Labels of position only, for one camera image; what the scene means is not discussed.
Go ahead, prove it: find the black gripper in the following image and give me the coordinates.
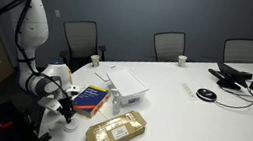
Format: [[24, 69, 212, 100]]
[[59, 98, 76, 124]]

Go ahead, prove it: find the white plastic cup lid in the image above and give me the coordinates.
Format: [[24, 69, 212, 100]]
[[63, 118, 80, 133]]

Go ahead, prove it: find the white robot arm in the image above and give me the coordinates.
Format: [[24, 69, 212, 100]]
[[0, 0, 75, 123]]

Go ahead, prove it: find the paper cup near chair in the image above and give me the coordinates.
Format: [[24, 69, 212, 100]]
[[91, 55, 100, 67]]

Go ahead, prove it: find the far paper cup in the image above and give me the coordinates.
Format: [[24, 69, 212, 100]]
[[178, 55, 187, 67]]

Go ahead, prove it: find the blue and orange book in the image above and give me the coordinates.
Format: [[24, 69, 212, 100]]
[[73, 85, 111, 118]]

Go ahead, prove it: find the tan plastic bottle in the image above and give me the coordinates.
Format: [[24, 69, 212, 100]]
[[68, 69, 73, 85]]

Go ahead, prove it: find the white card on table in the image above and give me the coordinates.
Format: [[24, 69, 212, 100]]
[[95, 71, 109, 82]]

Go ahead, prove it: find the clear small bottle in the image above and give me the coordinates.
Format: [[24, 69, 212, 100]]
[[111, 89, 121, 115]]

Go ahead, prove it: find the brown cardboard package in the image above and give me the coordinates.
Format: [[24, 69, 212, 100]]
[[85, 111, 147, 141]]

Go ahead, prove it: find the white plastic storage box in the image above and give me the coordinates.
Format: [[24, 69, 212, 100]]
[[107, 68, 148, 106]]

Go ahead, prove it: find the left mesh office chair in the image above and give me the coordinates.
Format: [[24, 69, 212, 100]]
[[59, 21, 107, 72]]

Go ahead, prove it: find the mesh office chair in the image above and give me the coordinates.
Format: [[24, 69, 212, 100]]
[[153, 31, 186, 62], [223, 38, 253, 64], [59, 21, 107, 72]]

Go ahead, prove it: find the middle mesh office chair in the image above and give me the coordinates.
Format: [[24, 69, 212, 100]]
[[153, 31, 186, 62]]

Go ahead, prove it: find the white remote control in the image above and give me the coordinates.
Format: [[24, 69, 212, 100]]
[[181, 83, 196, 100]]

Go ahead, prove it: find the black tablet stand device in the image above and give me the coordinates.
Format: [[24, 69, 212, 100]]
[[208, 62, 253, 90]]

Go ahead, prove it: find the right mesh office chair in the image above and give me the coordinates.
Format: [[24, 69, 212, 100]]
[[223, 38, 253, 64]]

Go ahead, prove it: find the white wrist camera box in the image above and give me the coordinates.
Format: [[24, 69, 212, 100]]
[[38, 97, 61, 113]]

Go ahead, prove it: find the white wall outlet plate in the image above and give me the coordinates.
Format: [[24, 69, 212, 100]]
[[54, 9, 61, 18]]

